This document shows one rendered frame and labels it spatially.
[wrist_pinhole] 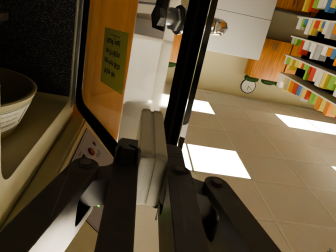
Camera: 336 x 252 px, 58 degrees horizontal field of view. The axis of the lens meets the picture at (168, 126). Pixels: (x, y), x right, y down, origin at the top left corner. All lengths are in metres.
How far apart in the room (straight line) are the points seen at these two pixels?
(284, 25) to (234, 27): 1.32
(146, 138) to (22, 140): 0.25
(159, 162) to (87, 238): 0.26
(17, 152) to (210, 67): 5.72
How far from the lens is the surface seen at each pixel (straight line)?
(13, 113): 0.37
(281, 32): 6.30
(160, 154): 0.15
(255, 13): 5.37
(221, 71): 6.08
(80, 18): 0.53
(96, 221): 0.43
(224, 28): 0.32
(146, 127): 0.18
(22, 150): 0.38
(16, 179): 0.35
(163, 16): 0.28
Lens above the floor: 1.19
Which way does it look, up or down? 22 degrees up
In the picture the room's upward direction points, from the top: 168 degrees counter-clockwise
